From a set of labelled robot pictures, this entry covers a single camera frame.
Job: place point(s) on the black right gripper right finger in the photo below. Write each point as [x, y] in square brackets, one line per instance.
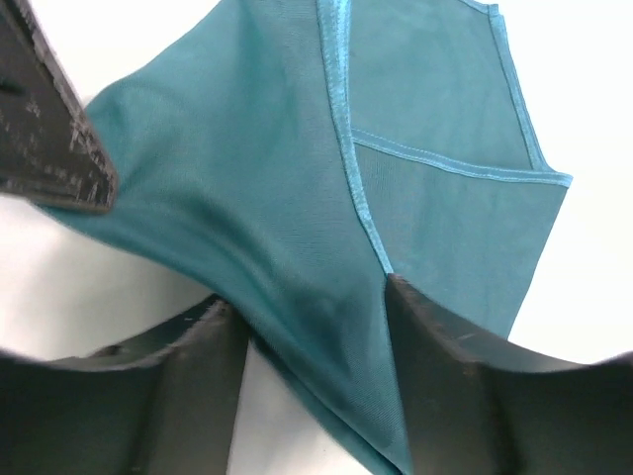
[476, 403]

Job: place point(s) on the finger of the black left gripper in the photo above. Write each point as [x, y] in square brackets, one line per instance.
[50, 153]

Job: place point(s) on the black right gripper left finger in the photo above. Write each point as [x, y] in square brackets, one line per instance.
[161, 402]

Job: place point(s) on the teal cloth napkin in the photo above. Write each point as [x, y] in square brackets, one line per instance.
[291, 154]

